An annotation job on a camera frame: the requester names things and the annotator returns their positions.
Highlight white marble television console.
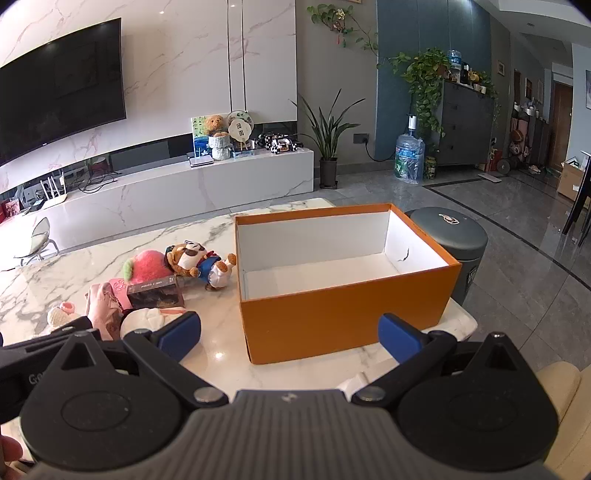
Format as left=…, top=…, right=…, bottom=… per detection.
left=0, top=147, right=315, bottom=254

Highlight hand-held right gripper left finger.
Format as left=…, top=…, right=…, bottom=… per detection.
left=55, top=311, right=230, bottom=408

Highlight small potted plants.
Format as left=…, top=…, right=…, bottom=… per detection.
left=471, top=69, right=498, bottom=99

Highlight green blue painting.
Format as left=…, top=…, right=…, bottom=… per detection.
left=191, top=115, right=218, bottom=160

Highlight brown wooden door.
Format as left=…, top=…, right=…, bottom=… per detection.
left=551, top=80, right=575, bottom=158

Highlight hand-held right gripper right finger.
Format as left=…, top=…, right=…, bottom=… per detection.
left=351, top=313, right=525, bottom=409

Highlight black wall television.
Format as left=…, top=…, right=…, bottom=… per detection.
left=0, top=17, right=127, bottom=168

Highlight black power cord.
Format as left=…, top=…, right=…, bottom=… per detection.
left=365, top=138, right=398, bottom=163

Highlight pink snap wallet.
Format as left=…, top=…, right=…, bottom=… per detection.
left=85, top=279, right=134, bottom=340

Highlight brown cardboard carton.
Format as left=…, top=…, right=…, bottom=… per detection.
left=556, top=157, right=591, bottom=201

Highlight orange cardboard box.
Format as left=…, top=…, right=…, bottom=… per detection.
left=233, top=203, right=462, bottom=365

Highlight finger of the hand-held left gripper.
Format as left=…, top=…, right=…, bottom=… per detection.
left=46, top=316, right=99, bottom=343

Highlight black white toy vehicles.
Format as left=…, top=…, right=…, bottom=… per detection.
left=256, top=131, right=305, bottom=154

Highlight red panda sailor plush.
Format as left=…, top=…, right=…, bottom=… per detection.
left=165, top=240, right=237, bottom=291

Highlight white router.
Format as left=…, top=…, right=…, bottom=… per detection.
left=39, top=173, right=70, bottom=204

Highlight person's left hand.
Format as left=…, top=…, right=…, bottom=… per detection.
left=0, top=435, right=23, bottom=466

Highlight small dark card box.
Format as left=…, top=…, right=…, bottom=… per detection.
left=126, top=275, right=185, bottom=311

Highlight white panda plush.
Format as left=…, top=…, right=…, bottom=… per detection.
left=119, top=307, right=188, bottom=340

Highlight small white pink plush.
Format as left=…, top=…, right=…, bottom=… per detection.
left=46, top=301, right=77, bottom=330

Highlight black cables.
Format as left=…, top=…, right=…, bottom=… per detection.
left=78, top=159, right=122, bottom=193

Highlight round paper fan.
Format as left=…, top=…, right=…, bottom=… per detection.
left=226, top=110, right=256, bottom=152

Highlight beige upholstered seat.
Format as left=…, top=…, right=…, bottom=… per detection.
left=538, top=360, right=591, bottom=467

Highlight potted long-leaf plant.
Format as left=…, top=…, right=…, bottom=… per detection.
left=290, top=88, right=365, bottom=190

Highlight dark shelf rack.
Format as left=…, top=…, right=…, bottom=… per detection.
left=510, top=104, right=552, bottom=167

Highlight hanging vine plant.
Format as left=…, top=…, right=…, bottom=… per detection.
left=305, top=2, right=379, bottom=54

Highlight trailing pothos plant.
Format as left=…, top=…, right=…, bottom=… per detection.
left=379, top=46, right=455, bottom=139

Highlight brown teddy bear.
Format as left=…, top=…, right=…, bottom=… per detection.
left=204, top=114, right=229, bottom=138

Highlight small white chair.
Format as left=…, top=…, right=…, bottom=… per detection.
left=13, top=217, right=60, bottom=267

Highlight large blue water jug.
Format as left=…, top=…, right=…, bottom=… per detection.
left=393, top=134, right=426, bottom=185

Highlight dark grey round bin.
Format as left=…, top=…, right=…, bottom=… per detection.
left=404, top=207, right=489, bottom=308

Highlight pink peach plush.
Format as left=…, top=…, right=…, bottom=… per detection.
left=121, top=249, right=178, bottom=284

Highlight dark grey drawer cabinet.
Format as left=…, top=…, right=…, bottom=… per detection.
left=434, top=78, right=497, bottom=167

